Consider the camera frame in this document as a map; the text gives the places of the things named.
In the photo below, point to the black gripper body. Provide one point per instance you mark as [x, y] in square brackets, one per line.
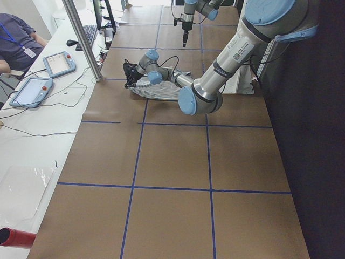
[186, 26]
[133, 73]

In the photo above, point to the striped polo shirt white collar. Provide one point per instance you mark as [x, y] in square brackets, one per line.
[167, 89]

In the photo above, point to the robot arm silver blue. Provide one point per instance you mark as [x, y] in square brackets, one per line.
[261, 22]
[208, 9]

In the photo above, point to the black keyboard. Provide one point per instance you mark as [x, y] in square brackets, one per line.
[90, 32]

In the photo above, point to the black monitor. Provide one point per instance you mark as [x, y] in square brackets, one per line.
[98, 15]

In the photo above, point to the black computer mouse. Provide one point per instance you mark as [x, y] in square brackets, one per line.
[71, 42]

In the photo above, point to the teach pendant far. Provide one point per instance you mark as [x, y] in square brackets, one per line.
[59, 64]

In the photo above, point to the teach pendant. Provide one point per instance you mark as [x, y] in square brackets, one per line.
[32, 92]
[59, 64]

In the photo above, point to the teach pendant near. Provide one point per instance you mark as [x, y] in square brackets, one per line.
[32, 92]

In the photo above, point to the seated person dark shirt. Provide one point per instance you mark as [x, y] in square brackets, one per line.
[20, 45]

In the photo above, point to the clear plastic sheet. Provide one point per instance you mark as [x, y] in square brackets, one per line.
[22, 190]

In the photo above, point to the red cylinder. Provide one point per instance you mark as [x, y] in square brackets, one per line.
[17, 238]

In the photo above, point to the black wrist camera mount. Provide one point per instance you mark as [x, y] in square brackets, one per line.
[129, 68]
[177, 20]

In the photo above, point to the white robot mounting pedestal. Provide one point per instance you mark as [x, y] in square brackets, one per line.
[241, 82]

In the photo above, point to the aluminium frame post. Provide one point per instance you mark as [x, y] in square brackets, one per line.
[77, 26]

